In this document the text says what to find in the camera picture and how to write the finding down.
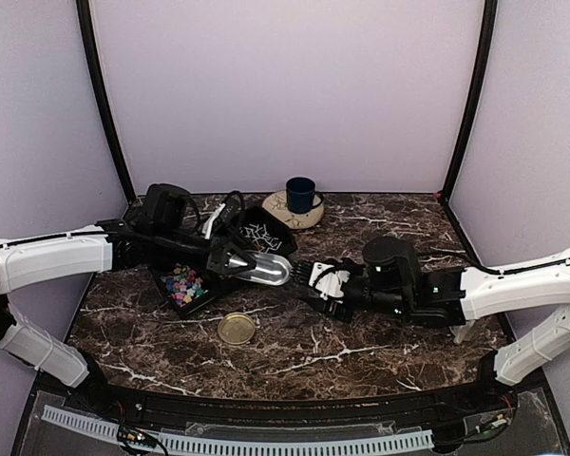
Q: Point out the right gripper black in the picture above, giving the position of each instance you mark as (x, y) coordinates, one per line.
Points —
(328, 307)

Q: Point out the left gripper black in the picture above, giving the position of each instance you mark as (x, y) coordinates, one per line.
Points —
(217, 257)

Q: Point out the metal scoop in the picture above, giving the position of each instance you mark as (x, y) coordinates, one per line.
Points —
(270, 269)

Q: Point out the black three-compartment candy tray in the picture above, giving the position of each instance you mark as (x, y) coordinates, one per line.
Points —
(188, 287)

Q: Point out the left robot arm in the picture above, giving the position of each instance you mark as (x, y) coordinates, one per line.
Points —
(112, 245)

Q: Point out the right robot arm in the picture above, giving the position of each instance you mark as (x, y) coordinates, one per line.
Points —
(390, 281)

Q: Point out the beige ceramic plate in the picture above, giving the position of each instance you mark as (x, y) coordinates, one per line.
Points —
(276, 205)

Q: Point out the gold jar lid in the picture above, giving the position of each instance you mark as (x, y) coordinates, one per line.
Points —
(236, 328)

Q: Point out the dark blue mug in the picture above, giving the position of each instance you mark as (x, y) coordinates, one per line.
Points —
(302, 196)

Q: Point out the white mug yellow inside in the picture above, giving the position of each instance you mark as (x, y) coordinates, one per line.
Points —
(462, 333)

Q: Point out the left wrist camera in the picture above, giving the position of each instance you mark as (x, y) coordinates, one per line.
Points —
(223, 214)

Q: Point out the white slotted cable duct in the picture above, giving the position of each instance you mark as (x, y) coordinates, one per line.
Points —
(169, 443)

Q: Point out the left black frame post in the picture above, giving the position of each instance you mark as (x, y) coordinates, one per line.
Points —
(95, 71)

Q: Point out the black frame post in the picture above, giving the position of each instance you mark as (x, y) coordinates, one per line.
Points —
(472, 99)
(95, 71)

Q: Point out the right black frame post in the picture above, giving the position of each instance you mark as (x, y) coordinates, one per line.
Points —
(472, 99)

